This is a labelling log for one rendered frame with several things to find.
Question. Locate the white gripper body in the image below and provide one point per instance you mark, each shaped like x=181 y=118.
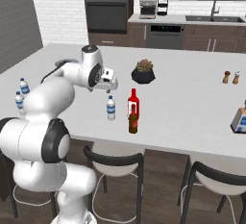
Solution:
x=109 y=82

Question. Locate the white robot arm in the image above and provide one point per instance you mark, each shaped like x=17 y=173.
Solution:
x=41 y=144

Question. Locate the plastic water bottle blue label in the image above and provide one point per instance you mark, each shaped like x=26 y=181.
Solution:
x=24 y=87
x=110 y=108
x=19 y=102

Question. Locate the red glass bottle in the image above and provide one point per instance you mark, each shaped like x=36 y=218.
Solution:
x=133 y=102

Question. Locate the plant in black pot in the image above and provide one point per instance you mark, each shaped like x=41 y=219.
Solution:
x=143 y=71

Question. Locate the brown glass bottle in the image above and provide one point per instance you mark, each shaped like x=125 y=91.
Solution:
x=133 y=121

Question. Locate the black dishwasher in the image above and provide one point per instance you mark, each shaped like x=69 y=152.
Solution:
x=165 y=36

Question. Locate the brown base cupboards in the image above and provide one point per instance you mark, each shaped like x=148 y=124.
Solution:
x=166 y=37

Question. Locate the silver coffee machine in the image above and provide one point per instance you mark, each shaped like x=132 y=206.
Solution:
x=147 y=7

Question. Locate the black blender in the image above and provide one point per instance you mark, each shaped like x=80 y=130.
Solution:
x=162 y=5

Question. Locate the brown pepper shaker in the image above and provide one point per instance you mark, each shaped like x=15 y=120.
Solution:
x=226 y=77

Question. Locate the sink with tap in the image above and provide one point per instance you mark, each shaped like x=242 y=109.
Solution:
x=215 y=17

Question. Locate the white topped salt shaker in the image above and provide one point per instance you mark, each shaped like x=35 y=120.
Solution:
x=236 y=78

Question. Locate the blue and tan box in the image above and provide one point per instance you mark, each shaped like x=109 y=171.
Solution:
x=240 y=119

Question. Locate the black wall oven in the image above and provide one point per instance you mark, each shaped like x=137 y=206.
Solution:
x=106 y=11

